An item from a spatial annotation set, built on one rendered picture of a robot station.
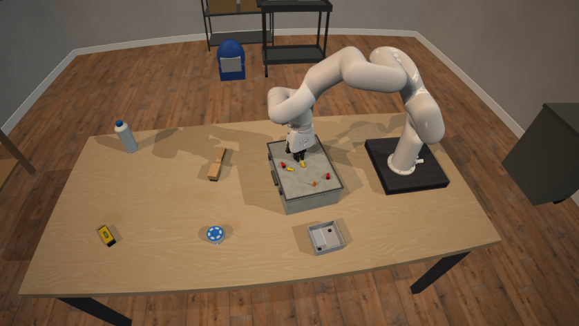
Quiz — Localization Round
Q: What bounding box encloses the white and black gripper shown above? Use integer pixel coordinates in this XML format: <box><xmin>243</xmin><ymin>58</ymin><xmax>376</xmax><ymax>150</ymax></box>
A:
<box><xmin>285</xmin><ymin>123</ymin><xmax>314</xmax><ymax>162</ymax></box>

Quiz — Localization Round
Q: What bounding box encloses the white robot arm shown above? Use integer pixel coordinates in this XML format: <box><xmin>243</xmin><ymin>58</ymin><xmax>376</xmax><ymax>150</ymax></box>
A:
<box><xmin>267</xmin><ymin>46</ymin><xmax>445</xmax><ymax>175</ymax></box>

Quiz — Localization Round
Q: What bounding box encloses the grey bottle with blue cap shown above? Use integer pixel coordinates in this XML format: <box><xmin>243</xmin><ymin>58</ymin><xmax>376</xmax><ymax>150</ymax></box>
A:
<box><xmin>115</xmin><ymin>120</ymin><xmax>138</xmax><ymax>153</ymax></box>

